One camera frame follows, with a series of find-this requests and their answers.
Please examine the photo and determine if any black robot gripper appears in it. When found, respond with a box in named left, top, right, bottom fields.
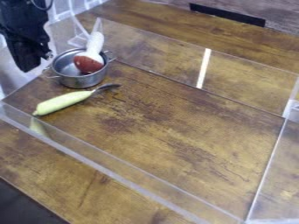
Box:
left=0, top=0, right=52, bottom=73

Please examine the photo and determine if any small silver metal pot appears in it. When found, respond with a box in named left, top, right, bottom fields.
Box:
left=48, top=48, right=114, bottom=89

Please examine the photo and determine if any green handled metal spoon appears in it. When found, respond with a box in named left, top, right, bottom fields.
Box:
left=32, top=83, right=120, bottom=116

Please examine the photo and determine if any white and red toy mushroom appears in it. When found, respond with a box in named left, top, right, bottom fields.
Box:
left=73, top=31, right=105, bottom=74

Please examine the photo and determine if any black strip on table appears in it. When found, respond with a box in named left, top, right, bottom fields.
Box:
left=189, top=3, right=267, bottom=27

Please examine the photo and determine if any clear acrylic triangular bracket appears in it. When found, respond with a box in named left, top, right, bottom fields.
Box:
left=68, top=18, right=105, bottom=47

